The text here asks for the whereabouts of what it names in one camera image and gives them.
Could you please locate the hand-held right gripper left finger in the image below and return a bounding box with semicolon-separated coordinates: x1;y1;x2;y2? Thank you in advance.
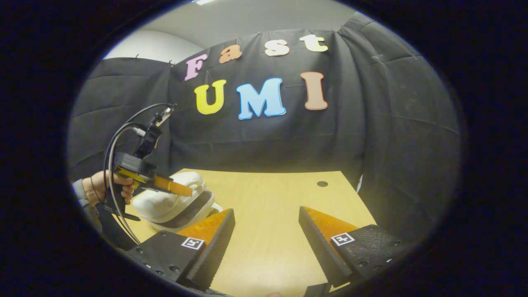
126;208;236;291

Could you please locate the black backdrop cloth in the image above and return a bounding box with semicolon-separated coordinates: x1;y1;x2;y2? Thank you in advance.
68;12;462;248

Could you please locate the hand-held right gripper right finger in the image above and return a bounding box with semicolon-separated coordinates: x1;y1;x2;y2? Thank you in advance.
299;206;407;288

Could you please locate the left gripper grey cable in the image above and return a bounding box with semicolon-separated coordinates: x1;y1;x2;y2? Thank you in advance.
103;102;176;246

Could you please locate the white hard-shell suitcase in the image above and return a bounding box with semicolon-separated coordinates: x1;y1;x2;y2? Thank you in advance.
132;171;223;233

